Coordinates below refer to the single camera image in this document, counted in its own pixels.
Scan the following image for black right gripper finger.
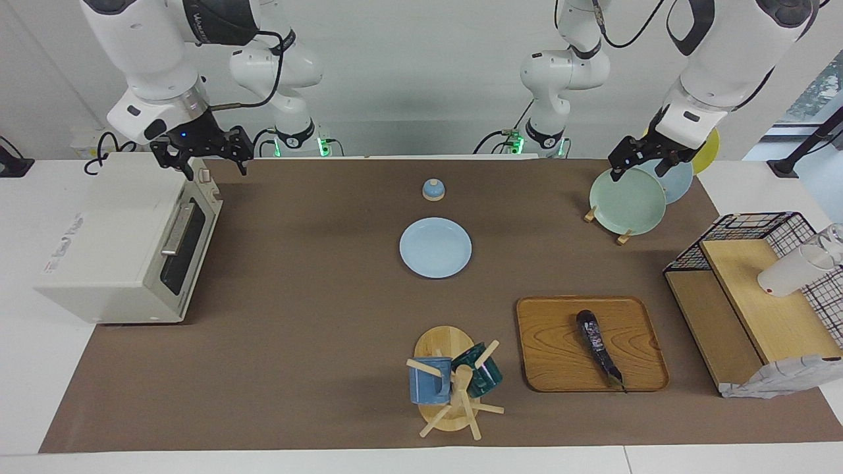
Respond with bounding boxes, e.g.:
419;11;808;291
227;127;254;176
150;142;196;182

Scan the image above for glass oven door with handle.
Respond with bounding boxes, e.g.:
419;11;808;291
158;178;223;314

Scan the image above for dark purple eggplant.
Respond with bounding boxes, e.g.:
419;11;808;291
576;309;628;394

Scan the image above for white toaster oven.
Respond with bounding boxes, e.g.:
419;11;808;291
33;153;223;325

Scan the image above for light blue racked plate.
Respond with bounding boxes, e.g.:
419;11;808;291
636;158;694;205

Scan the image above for pale green plate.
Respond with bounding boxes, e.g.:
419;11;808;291
589;168;668;236

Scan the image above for yellow plate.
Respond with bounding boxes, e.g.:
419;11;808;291
688;127;721;175

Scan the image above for wooden plate rack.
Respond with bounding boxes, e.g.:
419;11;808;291
584;205;633;246

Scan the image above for white plastic cup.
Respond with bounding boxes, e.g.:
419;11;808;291
757;245;837;298

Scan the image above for brown table mat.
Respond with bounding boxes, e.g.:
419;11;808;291
38;158;843;454

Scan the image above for wooden two-tier shelf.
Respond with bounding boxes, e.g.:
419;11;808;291
664;238;843;396

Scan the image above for clear glass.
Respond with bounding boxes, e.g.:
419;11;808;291
817;223;843;267

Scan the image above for wooden serving tray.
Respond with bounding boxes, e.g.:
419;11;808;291
516;296;670;393

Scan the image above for grey patterned cloth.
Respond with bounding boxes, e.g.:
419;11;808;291
719;354;843;400

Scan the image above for wooden mug tree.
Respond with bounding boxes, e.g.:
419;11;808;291
406;325;505;441

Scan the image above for dark green mug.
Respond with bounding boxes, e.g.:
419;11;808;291
451;342;503;398

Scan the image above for blue mug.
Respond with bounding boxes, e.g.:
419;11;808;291
408;357;453;406

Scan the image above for black right base cable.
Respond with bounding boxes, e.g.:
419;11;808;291
249;127;277;159

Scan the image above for black base cable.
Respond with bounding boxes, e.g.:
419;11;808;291
249;127;277;159
472;128;522;156

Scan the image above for black oven power cord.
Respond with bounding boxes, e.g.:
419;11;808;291
84;132;139;176

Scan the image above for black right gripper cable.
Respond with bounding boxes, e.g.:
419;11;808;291
209;30;285;113

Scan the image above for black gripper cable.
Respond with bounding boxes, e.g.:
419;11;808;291
591;0;671;49
209;30;285;113

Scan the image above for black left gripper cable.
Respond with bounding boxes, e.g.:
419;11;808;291
591;0;671;49

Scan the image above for black wire basket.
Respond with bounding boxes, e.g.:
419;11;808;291
663;211;843;350

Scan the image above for black camera stand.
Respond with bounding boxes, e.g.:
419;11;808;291
767;105;843;178

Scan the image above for black left base cable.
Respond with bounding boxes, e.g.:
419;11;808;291
472;128;522;156

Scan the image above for black clamp mount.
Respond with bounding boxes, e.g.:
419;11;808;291
0;135;35;178

